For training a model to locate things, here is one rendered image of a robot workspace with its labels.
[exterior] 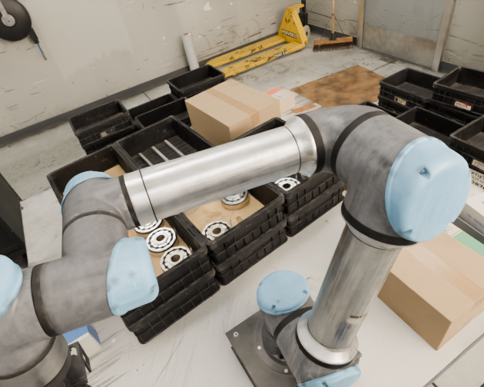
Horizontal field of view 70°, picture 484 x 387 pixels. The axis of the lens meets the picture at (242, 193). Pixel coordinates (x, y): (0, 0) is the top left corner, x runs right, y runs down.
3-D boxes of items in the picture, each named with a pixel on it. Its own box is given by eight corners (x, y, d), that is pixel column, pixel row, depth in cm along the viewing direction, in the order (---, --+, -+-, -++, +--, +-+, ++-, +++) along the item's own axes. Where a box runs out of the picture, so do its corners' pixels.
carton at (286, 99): (295, 106, 196) (294, 94, 191) (279, 114, 192) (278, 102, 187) (276, 97, 206) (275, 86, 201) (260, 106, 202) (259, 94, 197)
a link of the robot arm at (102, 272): (134, 201, 41) (35, 227, 38) (152, 268, 33) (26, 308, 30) (148, 246, 46) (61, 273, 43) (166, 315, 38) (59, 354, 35)
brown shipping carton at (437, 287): (488, 305, 97) (509, 273, 87) (436, 351, 91) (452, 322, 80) (400, 241, 118) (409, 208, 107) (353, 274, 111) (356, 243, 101)
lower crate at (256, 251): (290, 241, 125) (288, 219, 117) (223, 290, 115) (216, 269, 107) (228, 190, 151) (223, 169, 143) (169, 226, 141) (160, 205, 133)
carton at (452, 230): (502, 274, 104) (510, 262, 100) (488, 283, 102) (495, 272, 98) (434, 226, 120) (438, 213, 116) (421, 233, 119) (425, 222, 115)
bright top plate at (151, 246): (181, 240, 113) (180, 239, 112) (153, 257, 109) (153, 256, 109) (168, 223, 119) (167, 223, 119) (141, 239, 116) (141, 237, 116)
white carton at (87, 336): (102, 348, 106) (89, 335, 100) (64, 372, 102) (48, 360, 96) (86, 302, 120) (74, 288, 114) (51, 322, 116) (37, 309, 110)
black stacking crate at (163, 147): (223, 170, 144) (217, 148, 137) (161, 206, 134) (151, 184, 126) (179, 136, 170) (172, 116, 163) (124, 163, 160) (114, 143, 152)
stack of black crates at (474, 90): (506, 150, 223) (536, 83, 192) (473, 172, 213) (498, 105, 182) (446, 124, 252) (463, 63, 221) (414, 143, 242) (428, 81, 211)
